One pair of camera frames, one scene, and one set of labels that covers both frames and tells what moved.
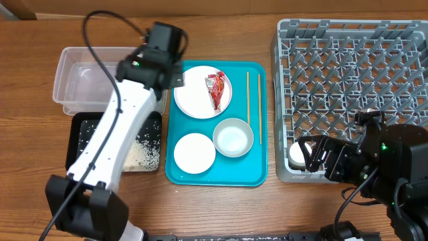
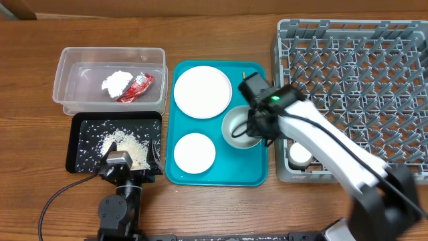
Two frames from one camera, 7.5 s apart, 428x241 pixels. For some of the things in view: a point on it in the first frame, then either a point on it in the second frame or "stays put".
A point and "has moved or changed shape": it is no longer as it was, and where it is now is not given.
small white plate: x=194 y=153 stays put
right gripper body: x=346 y=165 -> x=259 y=128
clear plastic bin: x=85 y=76 stays put
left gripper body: x=177 y=79 -> x=144 y=176
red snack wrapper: x=215 y=84 has moved or changed shape
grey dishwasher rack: x=326 y=71 stays put
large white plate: x=194 y=99 stays put
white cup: x=296 y=158 stays put
